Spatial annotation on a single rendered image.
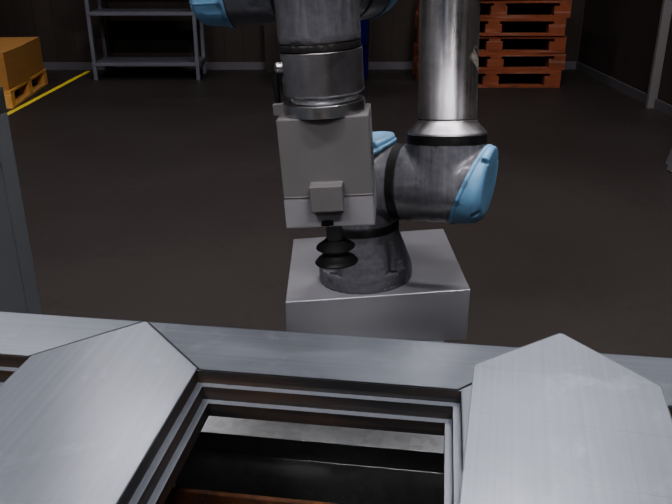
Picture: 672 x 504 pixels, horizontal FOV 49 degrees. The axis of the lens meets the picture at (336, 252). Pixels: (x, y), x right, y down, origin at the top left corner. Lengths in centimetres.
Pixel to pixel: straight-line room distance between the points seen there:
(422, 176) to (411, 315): 23
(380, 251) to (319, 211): 47
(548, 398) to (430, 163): 44
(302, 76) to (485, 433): 35
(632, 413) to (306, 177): 37
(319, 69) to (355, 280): 54
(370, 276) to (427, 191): 17
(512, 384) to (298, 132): 32
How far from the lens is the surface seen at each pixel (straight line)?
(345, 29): 66
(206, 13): 82
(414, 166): 107
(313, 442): 96
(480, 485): 62
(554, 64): 743
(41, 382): 79
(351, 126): 67
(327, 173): 68
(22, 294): 136
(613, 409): 74
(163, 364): 78
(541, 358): 80
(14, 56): 696
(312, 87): 66
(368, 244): 113
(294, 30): 66
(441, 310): 115
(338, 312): 114
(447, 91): 106
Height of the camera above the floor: 126
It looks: 23 degrees down
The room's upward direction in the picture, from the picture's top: straight up
